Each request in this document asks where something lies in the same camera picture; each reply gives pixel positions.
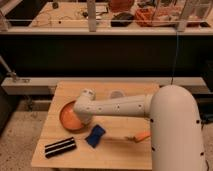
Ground white vertical post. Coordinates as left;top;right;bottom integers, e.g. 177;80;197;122
87;0;96;32

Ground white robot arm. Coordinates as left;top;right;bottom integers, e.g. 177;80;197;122
74;85;207;171

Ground orange ceramic bowl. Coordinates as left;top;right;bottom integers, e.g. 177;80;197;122
59;101;91;131

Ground black striped rectangular block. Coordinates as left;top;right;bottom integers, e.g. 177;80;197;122
45;137;77;158

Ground blue sponge block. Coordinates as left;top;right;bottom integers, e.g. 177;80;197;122
85;125;106;148

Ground orange storage crate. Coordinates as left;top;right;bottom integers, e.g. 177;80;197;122
134;7;182;27

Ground orange round container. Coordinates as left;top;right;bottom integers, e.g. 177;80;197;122
109;0;134;12

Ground black pouch on shelf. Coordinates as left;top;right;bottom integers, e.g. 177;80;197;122
111;12;134;27

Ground orange toy carrot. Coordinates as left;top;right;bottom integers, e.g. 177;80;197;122
126;131;151;143

